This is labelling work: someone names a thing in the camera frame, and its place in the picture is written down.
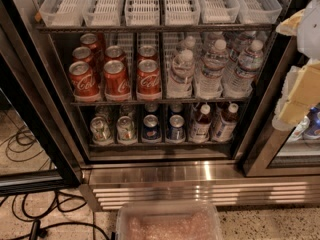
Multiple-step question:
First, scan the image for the right glass fridge door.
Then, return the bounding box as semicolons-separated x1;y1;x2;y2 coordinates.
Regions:
243;35;320;177

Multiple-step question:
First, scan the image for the brown tea bottle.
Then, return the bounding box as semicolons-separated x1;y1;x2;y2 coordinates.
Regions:
189;103;212;143
212;103;239;142

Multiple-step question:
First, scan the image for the top shelf tray three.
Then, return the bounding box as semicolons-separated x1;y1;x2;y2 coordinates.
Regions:
124;0;160;26

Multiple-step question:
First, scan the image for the open fridge door left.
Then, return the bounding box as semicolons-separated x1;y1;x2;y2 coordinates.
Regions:
0;0;83;196

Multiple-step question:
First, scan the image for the top shelf tray five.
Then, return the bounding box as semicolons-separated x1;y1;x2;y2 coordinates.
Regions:
198;0;240;24

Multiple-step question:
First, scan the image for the right pepsi can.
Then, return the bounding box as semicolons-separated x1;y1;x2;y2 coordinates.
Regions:
167;114;185;143

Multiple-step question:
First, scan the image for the right brown tea bottle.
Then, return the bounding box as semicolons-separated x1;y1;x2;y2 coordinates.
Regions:
212;103;239;142

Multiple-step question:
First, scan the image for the left green soda can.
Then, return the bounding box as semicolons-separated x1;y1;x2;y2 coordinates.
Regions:
90;116;113;146

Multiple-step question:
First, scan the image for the rear left water bottle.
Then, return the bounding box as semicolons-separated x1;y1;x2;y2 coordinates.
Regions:
173;36;196;56

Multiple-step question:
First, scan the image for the water bottle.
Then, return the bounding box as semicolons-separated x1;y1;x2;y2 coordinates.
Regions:
223;40;264;98
167;49;195;98
173;36;196;56
196;39;229;99

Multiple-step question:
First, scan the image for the front right water bottle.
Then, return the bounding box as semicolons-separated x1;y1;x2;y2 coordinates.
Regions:
223;40;264;98

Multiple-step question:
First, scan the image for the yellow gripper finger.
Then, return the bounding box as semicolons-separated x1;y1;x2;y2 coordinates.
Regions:
276;9;304;36
272;59;320;131

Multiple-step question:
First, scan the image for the pepsi can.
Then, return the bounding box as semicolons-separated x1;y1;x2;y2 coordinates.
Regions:
142;114;161;143
167;114;185;143

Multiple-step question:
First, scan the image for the black floor cable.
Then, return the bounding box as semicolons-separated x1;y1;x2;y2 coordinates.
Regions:
0;125;111;240

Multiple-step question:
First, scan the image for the front left water bottle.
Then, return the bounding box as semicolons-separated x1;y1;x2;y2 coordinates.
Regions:
167;49;195;98

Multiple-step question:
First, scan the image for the top shelf tray six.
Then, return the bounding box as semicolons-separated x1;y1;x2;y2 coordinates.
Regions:
237;0;282;24

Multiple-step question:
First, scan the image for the front middle water bottle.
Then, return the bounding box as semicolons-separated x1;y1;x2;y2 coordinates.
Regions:
196;39;229;99

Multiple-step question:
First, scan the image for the steel fridge bottom grille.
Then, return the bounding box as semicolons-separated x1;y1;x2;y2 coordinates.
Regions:
79;161;320;211

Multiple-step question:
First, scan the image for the top shelf tray two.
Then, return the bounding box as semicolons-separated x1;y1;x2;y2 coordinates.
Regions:
82;0;124;27

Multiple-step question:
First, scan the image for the green soda can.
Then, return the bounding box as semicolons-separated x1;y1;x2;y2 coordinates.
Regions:
90;116;113;146
116;116;137;145

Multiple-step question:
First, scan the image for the clear plastic bin foreground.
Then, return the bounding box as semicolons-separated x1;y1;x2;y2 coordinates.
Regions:
115;200;223;240

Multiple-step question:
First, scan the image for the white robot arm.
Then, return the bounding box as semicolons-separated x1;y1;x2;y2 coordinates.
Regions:
272;0;320;131

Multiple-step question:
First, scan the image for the left brown tea bottle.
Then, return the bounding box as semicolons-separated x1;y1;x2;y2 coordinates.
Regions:
189;103;212;143

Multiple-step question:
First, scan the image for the top shelf tray four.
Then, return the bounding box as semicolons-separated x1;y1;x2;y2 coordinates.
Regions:
164;0;200;26

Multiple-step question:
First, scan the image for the left pepsi can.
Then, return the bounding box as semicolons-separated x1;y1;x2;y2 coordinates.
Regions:
142;114;161;143

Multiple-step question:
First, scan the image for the coke can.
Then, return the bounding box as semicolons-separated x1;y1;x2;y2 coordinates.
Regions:
104;60;130;101
104;45;127;65
137;45;158;63
71;46;100;82
68;61;101;102
80;33;103;63
136;59;161;100

